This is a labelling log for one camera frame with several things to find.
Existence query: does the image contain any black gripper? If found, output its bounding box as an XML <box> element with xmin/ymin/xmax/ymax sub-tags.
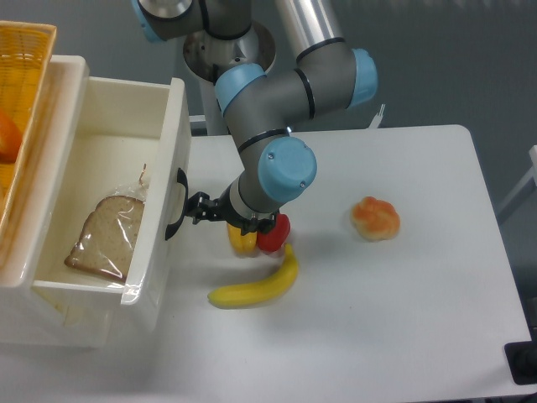
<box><xmin>185</xmin><ymin>184</ymin><xmax>280</xmax><ymax>235</ymax></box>

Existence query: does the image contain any white top drawer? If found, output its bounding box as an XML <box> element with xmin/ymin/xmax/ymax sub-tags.
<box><xmin>34</xmin><ymin>77</ymin><xmax>191</xmax><ymax>310</ymax></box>

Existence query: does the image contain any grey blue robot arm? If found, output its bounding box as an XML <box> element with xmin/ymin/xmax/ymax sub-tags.
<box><xmin>132</xmin><ymin>1</ymin><xmax>378</xmax><ymax>234</ymax></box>

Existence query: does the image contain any white drawer cabinet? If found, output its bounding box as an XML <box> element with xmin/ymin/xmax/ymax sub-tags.
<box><xmin>1</xmin><ymin>55</ymin><xmax>191</xmax><ymax>347</ymax></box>

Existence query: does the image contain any yellow bell pepper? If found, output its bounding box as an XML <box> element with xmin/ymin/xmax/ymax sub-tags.
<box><xmin>227</xmin><ymin>223</ymin><xmax>258</xmax><ymax>255</ymax></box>

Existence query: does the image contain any red bell pepper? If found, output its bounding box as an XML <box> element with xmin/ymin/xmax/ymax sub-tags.
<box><xmin>257</xmin><ymin>213</ymin><xmax>291</xmax><ymax>253</ymax></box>

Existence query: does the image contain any yellow banana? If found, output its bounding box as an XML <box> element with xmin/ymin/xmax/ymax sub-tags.
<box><xmin>207</xmin><ymin>243</ymin><xmax>300</xmax><ymax>309</ymax></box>

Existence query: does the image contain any bagged brown bread slice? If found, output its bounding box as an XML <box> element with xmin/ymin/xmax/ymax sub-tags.
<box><xmin>63</xmin><ymin>163</ymin><xmax>151</xmax><ymax>283</ymax></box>

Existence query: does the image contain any golden knotted bread roll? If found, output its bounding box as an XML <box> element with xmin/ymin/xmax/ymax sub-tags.
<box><xmin>350</xmin><ymin>196</ymin><xmax>401</xmax><ymax>242</ymax></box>

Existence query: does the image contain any orange croissant bread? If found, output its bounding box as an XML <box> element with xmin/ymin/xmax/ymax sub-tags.
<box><xmin>0</xmin><ymin>109</ymin><xmax>23</xmax><ymax>164</ymax></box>

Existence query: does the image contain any yellow wicker basket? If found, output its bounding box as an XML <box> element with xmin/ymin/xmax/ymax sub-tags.
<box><xmin>1</xmin><ymin>20</ymin><xmax>57</xmax><ymax>267</ymax></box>

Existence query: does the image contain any black device at edge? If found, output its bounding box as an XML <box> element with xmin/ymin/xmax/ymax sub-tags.
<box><xmin>504</xmin><ymin>341</ymin><xmax>536</xmax><ymax>385</ymax></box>

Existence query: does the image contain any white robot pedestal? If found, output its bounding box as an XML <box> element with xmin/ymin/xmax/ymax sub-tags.
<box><xmin>183</xmin><ymin>21</ymin><xmax>276</xmax><ymax>135</ymax></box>

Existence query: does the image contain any white frame at right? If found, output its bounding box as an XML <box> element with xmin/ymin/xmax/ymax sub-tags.
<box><xmin>496</xmin><ymin>145</ymin><xmax>536</xmax><ymax>225</ymax></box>

